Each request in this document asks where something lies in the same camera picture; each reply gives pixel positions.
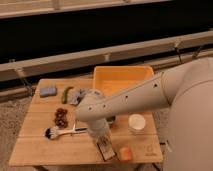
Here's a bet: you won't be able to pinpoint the green cucumber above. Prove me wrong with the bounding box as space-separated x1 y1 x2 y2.
61 86 74 104

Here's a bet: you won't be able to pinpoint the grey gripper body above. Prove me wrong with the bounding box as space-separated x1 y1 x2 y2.
88 122 110 139

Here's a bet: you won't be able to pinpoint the red yellow apple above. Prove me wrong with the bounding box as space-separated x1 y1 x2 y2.
119 147 133 162

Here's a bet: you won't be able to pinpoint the blue sponge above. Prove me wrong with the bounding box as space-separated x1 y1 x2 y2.
39 86 57 97

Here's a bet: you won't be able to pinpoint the dark red grapes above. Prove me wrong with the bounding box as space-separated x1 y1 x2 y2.
54 108 68 128

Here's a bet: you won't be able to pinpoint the white cup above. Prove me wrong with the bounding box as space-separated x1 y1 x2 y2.
128 114 146 134

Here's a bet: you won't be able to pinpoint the white dish brush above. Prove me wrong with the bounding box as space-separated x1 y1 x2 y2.
45 126 87 140

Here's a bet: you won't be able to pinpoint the yellow plastic bin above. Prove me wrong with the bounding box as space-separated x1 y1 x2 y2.
93 66 154 96

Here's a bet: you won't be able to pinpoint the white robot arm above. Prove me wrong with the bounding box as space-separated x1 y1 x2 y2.
75 58 213 171

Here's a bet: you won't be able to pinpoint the wooden table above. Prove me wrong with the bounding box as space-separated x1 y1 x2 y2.
8 78 164 167

